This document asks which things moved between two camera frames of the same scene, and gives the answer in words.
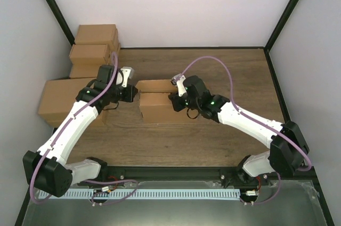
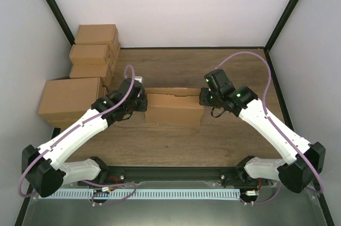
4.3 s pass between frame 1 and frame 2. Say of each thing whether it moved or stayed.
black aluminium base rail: stayed
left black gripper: moved
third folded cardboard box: stayed
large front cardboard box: stayed
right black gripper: moved
